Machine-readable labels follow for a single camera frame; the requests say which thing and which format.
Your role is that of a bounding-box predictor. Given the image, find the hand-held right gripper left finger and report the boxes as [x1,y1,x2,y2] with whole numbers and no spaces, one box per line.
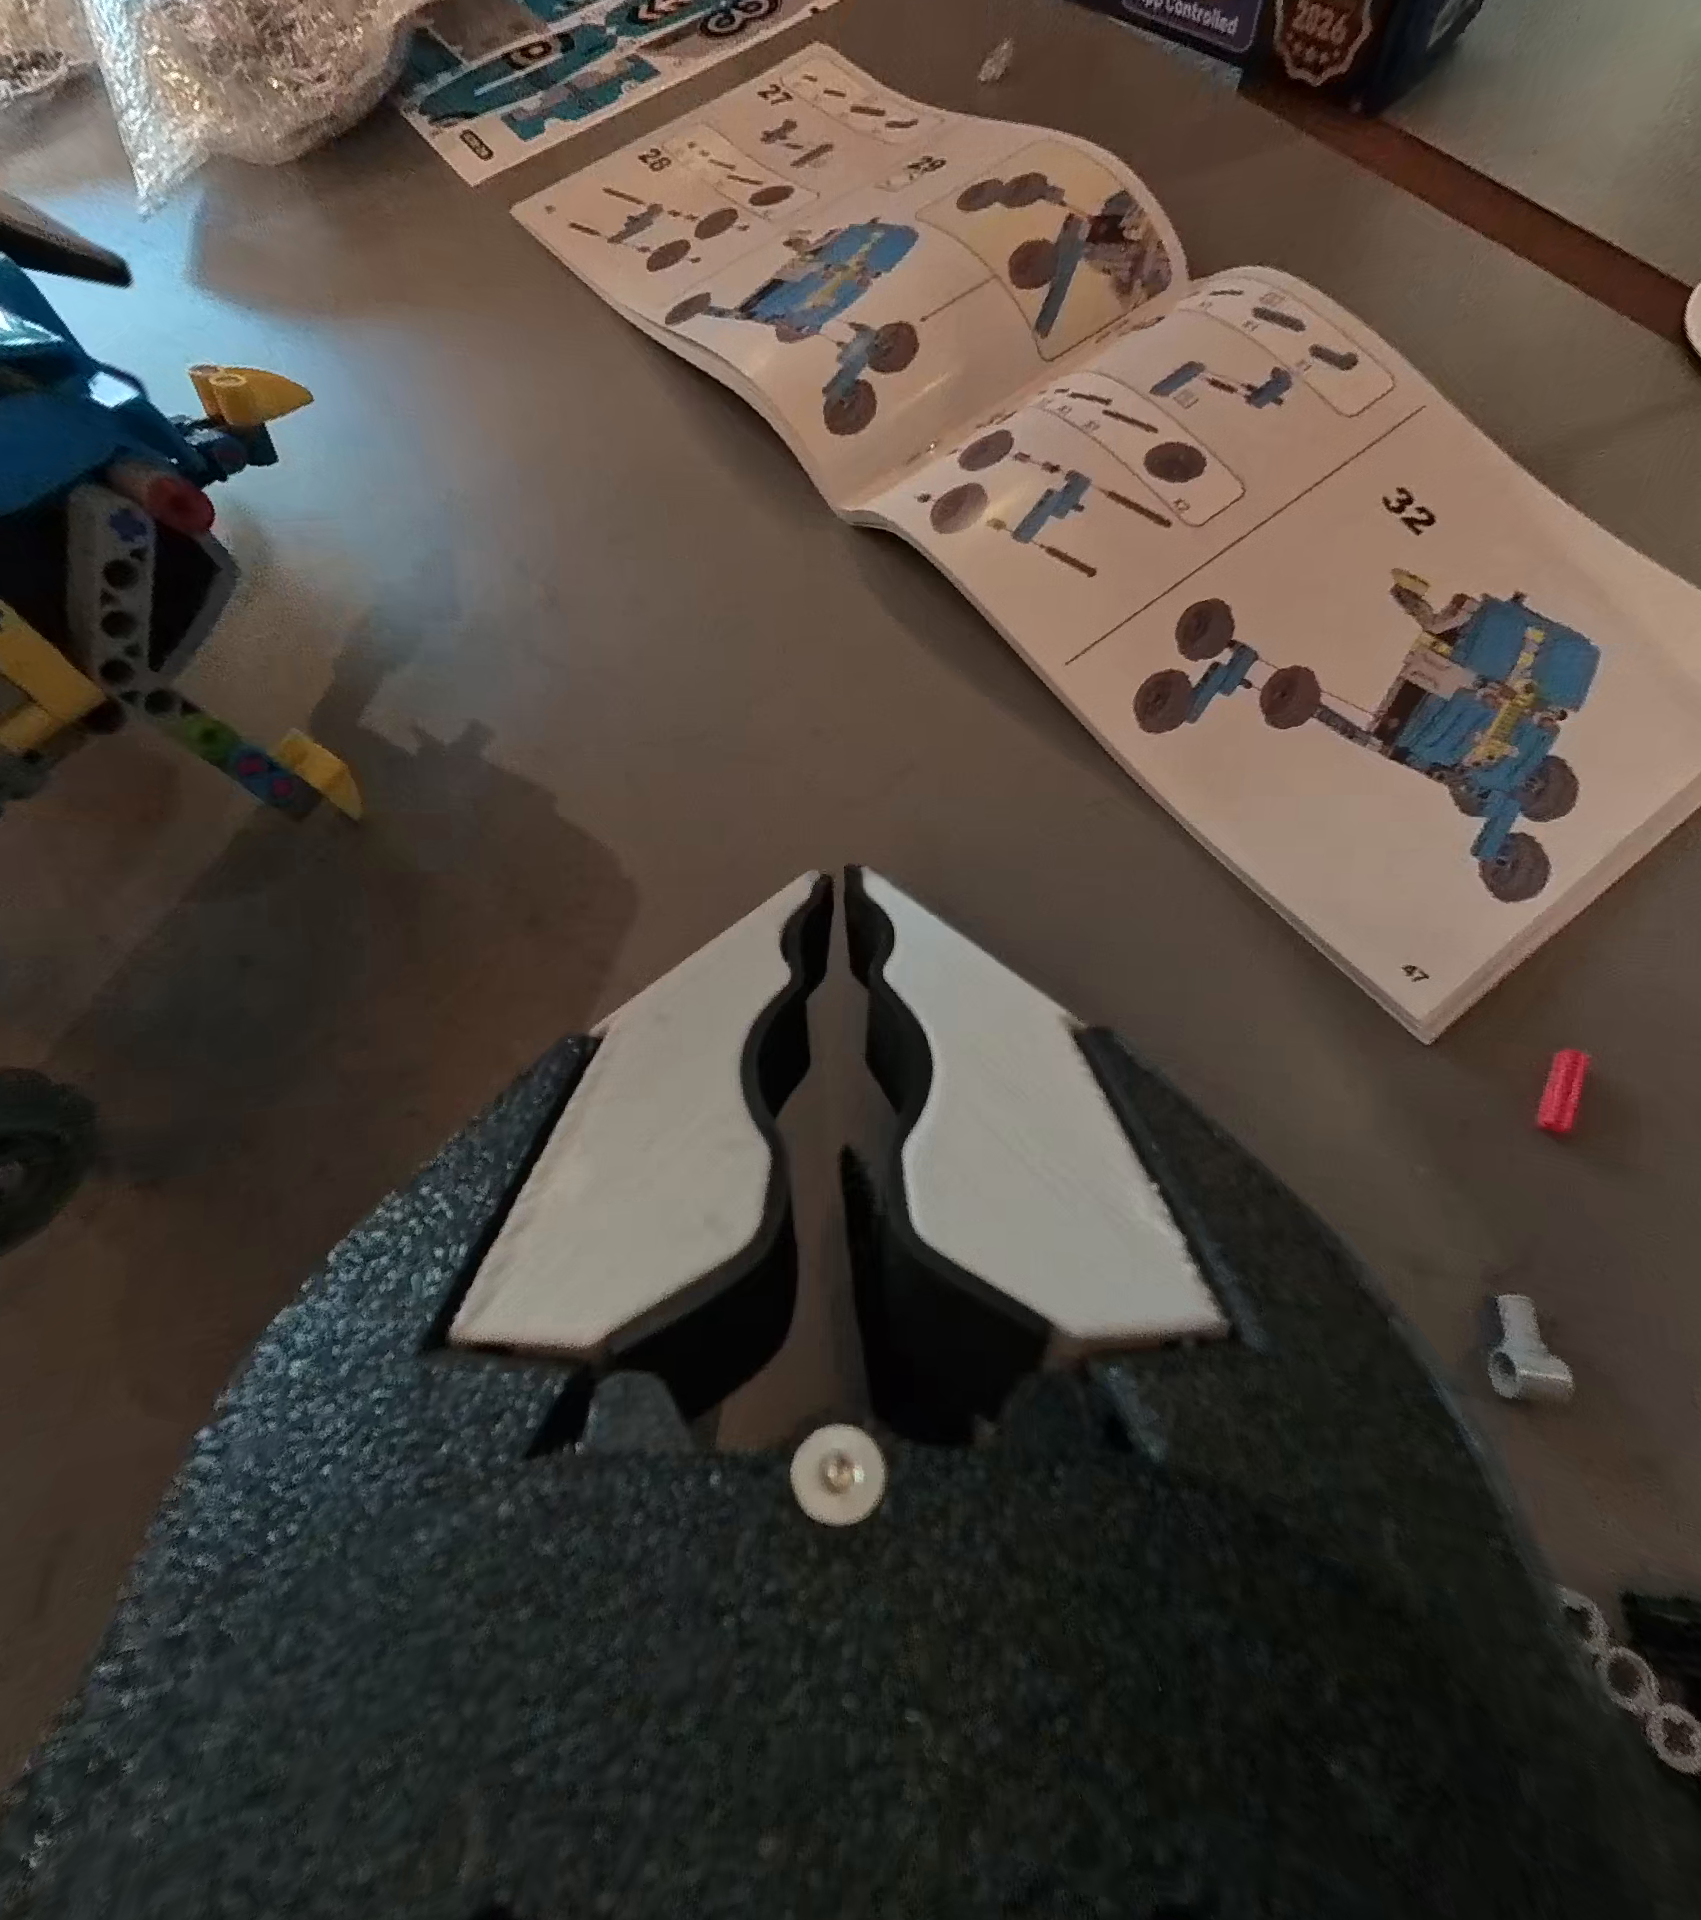
[445,873,838,1420]

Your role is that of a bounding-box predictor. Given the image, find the grey toy connector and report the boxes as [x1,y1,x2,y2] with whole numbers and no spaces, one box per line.
[1481,1295,1574,1405]

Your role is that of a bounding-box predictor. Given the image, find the instruction booklet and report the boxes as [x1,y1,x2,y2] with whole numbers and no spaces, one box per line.
[507,40,1701,1046]

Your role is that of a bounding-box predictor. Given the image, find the blue sticker sheet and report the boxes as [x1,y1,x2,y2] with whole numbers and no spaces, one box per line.
[395,0,845,190]

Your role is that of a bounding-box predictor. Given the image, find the blue toy packaging box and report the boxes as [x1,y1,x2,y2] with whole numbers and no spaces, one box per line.
[1066,0,1489,120]

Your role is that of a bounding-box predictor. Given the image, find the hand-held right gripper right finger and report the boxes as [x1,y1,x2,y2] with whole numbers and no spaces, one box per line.
[840,863,1235,1451]

